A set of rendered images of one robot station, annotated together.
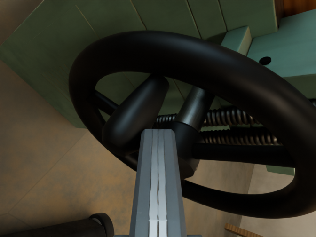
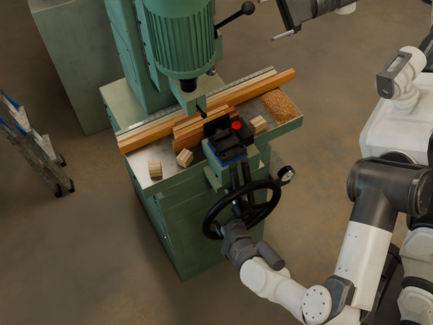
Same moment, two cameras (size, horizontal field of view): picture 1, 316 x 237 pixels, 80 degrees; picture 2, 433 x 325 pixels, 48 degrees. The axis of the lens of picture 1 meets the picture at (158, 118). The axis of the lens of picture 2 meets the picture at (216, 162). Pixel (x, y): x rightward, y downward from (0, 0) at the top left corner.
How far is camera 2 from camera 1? 1.39 m
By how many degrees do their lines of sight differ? 22
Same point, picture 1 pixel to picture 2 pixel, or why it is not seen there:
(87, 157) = (297, 240)
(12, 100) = (221, 283)
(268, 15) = (201, 164)
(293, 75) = (221, 177)
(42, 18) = (175, 240)
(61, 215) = not seen: hidden behind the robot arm
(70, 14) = (178, 226)
